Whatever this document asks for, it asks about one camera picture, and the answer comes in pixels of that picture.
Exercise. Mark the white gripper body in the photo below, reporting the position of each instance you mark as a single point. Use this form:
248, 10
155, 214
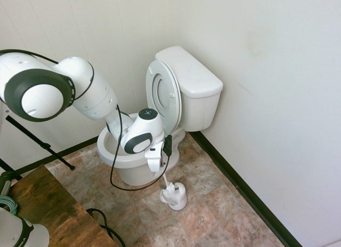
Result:
154, 157

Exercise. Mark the white toilet brush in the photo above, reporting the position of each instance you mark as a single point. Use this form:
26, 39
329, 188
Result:
168, 193

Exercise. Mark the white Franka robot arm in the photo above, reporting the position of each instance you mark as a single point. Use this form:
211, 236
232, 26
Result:
40, 95

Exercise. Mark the white toilet bowl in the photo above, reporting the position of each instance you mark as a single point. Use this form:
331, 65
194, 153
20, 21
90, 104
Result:
133, 175

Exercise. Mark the white toilet brush holder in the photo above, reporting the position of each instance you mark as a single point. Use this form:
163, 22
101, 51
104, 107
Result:
181, 201

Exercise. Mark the white toilet tank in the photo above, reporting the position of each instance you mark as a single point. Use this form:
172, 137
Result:
199, 111

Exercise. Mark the white toilet seat cover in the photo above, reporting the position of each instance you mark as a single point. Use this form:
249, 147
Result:
163, 92

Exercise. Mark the white toilet tank lid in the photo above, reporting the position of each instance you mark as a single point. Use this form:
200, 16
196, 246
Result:
191, 71

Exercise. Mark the black baseboard strip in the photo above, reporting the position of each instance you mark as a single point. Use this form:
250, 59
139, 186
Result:
77, 148
239, 180

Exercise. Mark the dark green cylindrical object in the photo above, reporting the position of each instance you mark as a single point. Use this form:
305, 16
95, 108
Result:
6, 183

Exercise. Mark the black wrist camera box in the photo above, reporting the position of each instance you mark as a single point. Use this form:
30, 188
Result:
167, 145

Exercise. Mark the black camera tripod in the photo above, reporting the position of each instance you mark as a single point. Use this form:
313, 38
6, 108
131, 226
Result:
40, 143

